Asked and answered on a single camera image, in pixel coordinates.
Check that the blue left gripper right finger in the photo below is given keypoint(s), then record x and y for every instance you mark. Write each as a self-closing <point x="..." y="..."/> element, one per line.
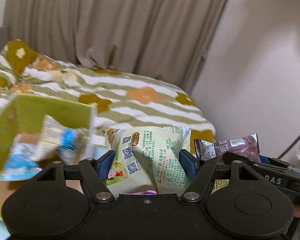
<point x="189" y="163"/>

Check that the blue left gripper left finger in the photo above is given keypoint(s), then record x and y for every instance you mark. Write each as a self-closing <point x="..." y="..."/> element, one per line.
<point x="103" y="164"/>

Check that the pale green snack bag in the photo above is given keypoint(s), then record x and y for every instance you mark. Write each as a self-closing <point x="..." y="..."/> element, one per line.
<point x="147" y="159"/>

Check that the purple snack bag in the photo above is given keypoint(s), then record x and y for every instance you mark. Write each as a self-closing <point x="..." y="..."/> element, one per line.
<point x="145" y="192"/>

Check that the blue white snack bag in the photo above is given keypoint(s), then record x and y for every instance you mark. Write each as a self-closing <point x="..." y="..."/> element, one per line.
<point x="55" y="143"/>

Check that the maroon snack bag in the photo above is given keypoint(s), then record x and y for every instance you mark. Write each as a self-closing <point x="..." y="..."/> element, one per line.
<point x="246" y="146"/>

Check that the striped floral blanket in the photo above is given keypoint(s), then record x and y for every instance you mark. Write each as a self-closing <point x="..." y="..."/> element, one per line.
<point x="121" y="100"/>

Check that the green cardboard box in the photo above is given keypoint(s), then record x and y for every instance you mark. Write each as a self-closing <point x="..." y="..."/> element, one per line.
<point x="24" y="113"/>

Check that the beige curtain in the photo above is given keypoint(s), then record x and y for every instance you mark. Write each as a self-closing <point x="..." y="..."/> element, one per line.
<point x="164" y="39"/>

